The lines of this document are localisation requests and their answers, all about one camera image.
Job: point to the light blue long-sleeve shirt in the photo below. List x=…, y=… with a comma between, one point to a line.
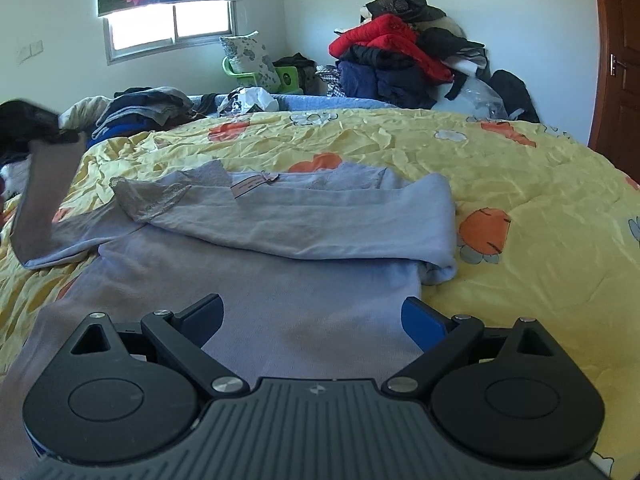
x=300, y=220

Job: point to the green plastic stool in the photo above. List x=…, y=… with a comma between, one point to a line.
x=289, y=79

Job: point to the black and white garment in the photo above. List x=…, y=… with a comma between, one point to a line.
x=450, y=45

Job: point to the white plastic bag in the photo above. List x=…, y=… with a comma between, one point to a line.
x=250, y=100

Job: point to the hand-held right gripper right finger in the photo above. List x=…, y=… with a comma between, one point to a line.
x=420, y=325

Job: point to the white quilt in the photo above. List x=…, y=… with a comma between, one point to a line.
x=85, y=110

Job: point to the black cloth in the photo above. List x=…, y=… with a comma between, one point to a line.
x=297, y=61

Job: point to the yellow carrot-print quilt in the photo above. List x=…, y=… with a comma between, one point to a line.
x=525, y=260

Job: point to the brown wooden door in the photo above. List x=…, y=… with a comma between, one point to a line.
x=617, y=35

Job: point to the houndstooth cloth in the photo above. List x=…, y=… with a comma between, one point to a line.
x=330, y=80

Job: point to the blue knit blanket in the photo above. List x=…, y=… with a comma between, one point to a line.
x=310, y=102

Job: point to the black mesh garment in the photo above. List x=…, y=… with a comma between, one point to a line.
x=405, y=5

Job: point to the window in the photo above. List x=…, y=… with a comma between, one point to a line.
x=170, y=25

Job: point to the heap of red and dark clothes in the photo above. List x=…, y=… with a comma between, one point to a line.
x=385, y=35

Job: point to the grey patterned pillow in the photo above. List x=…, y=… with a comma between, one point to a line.
x=250, y=57

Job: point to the white wall switch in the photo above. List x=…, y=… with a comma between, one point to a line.
x=31, y=51

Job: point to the stack of folded clothes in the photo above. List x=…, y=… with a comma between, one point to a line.
x=145, y=107

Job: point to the navy blue jacket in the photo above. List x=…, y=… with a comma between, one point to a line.
x=370, y=82

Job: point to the green plastic chair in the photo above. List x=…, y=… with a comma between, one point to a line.
x=234, y=74

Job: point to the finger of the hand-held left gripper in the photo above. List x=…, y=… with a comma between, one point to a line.
x=30, y=117

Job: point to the clear plastic bag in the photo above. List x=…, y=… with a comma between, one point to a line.
x=475, y=100

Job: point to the black backpack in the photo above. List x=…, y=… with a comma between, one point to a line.
x=512, y=92

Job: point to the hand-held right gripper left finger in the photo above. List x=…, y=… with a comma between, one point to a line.
x=206, y=317

